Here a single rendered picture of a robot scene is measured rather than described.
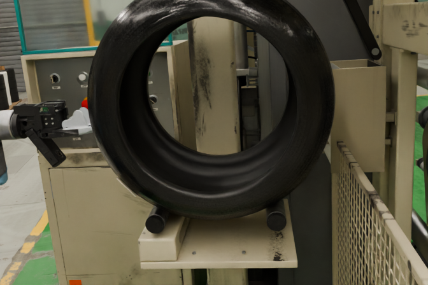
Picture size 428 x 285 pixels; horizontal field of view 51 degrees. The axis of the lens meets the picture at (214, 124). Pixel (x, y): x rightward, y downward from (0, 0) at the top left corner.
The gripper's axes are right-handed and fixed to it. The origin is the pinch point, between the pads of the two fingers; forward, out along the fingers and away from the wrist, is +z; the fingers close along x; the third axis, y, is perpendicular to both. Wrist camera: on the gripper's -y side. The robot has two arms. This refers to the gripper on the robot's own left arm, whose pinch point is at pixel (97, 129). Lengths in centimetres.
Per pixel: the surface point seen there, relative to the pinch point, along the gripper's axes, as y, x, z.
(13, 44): -6, 845, -489
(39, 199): -111, 224, -143
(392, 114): -5, 22, 76
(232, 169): -16.7, 14.6, 31.5
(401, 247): -11, -40, 61
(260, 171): -16.7, 12.5, 39.3
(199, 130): -8.1, 26.3, 21.4
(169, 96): -2, 56, 7
